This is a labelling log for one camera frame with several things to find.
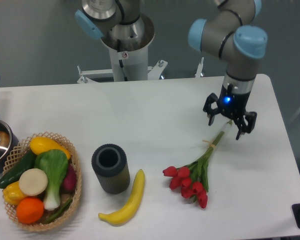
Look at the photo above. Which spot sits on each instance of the dark grey ribbed vase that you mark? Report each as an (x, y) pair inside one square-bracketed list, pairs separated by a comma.
[(110, 165)]

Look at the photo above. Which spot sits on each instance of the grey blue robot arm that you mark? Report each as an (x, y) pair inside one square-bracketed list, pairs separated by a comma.
[(127, 33)]

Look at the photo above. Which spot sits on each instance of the purple red radish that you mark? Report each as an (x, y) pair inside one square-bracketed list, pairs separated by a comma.
[(70, 180)]

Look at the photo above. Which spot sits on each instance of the yellow bell pepper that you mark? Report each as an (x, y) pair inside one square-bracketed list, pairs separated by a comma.
[(12, 194)]

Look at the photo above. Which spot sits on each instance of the woven wicker basket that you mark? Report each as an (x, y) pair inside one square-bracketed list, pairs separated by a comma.
[(69, 198)]

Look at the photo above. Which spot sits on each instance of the green bok choy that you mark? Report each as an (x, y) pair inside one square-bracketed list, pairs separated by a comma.
[(54, 164)]

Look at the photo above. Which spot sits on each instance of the dark green cucumber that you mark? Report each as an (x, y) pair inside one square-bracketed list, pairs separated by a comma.
[(27, 162)]

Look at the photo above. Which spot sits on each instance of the red tulip bouquet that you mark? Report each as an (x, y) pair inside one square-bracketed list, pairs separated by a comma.
[(192, 179)]

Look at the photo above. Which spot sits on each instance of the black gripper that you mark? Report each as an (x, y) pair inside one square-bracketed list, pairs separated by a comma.
[(233, 106)]

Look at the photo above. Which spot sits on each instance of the beige round bread slice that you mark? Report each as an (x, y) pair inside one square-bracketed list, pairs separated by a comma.
[(33, 182)]

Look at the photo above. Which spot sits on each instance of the yellow banana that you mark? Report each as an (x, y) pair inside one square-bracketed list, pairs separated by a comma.
[(127, 212)]

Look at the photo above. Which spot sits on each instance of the green bean pod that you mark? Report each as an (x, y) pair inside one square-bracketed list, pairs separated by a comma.
[(59, 212)]

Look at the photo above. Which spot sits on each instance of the yellow squash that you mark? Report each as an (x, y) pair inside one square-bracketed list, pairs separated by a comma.
[(40, 144)]

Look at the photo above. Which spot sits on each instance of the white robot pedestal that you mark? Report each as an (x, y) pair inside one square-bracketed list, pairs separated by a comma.
[(125, 66)]

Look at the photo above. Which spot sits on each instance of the orange fruit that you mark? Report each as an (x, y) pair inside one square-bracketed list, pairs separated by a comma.
[(30, 210)]

